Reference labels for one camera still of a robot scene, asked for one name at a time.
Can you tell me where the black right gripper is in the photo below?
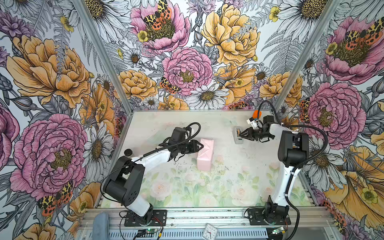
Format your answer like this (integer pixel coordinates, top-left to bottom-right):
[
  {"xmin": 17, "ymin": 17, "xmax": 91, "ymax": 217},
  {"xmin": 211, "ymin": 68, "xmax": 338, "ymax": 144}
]
[{"xmin": 239, "ymin": 126, "xmax": 275, "ymax": 142}]

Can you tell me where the purple and pink wrapping paper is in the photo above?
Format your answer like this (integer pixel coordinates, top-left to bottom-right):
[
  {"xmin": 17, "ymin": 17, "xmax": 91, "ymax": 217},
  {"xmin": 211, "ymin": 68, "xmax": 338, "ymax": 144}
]
[{"xmin": 197, "ymin": 139, "xmax": 214, "ymax": 172}]

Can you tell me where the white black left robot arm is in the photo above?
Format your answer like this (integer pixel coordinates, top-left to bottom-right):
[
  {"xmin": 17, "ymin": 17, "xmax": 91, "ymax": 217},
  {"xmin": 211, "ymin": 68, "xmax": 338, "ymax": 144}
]
[{"xmin": 101, "ymin": 122, "xmax": 204, "ymax": 218}]

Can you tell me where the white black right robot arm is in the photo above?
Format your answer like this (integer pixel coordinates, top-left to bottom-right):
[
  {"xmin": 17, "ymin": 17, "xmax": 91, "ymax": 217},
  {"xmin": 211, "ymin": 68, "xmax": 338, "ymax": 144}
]
[{"xmin": 238, "ymin": 116, "xmax": 309, "ymax": 220}]

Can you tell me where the orange plastic bottle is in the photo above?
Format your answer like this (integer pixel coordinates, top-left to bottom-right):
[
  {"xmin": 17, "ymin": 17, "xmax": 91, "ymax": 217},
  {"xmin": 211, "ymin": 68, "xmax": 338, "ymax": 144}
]
[{"xmin": 252, "ymin": 110, "xmax": 262, "ymax": 120}]

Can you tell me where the grey tape dispenser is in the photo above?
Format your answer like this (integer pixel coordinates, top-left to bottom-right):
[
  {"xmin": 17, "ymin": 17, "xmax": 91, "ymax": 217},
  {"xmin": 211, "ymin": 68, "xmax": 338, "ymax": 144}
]
[{"xmin": 233, "ymin": 127, "xmax": 244, "ymax": 145}]

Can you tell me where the small jar with dark lid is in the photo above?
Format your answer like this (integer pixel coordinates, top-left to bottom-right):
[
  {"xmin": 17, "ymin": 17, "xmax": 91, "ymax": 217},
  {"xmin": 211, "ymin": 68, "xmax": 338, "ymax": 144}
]
[{"xmin": 124, "ymin": 149, "xmax": 133, "ymax": 157}]

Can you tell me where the small white clock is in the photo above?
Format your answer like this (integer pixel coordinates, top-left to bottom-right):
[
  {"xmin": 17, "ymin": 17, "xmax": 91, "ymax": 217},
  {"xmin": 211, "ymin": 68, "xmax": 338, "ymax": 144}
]
[{"xmin": 202, "ymin": 224, "xmax": 219, "ymax": 240}]

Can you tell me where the grey cloth roll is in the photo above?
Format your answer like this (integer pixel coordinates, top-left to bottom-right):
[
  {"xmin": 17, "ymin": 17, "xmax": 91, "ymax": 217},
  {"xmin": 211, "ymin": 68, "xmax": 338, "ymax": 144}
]
[{"xmin": 92, "ymin": 212, "xmax": 109, "ymax": 240}]

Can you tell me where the black corrugated cable conduit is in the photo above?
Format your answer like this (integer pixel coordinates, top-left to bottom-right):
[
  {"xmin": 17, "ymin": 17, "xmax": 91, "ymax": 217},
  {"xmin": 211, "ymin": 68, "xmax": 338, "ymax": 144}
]
[{"xmin": 257, "ymin": 99, "xmax": 329, "ymax": 240}]

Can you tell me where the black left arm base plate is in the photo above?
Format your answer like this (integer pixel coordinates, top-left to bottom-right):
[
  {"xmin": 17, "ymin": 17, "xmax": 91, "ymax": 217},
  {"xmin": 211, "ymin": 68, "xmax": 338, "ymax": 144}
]
[{"xmin": 124, "ymin": 210, "xmax": 168, "ymax": 227}]

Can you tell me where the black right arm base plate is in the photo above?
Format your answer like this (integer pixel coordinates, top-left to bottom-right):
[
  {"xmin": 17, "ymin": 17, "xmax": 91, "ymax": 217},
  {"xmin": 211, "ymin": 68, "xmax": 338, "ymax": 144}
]
[{"xmin": 244, "ymin": 208, "xmax": 292, "ymax": 226}]

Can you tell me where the aluminium frame rail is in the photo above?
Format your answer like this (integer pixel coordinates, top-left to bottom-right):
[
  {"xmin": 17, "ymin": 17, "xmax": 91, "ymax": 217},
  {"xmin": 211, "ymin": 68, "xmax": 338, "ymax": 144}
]
[{"xmin": 75, "ymin": 207, "xmax": 343, "ymax": 240}]

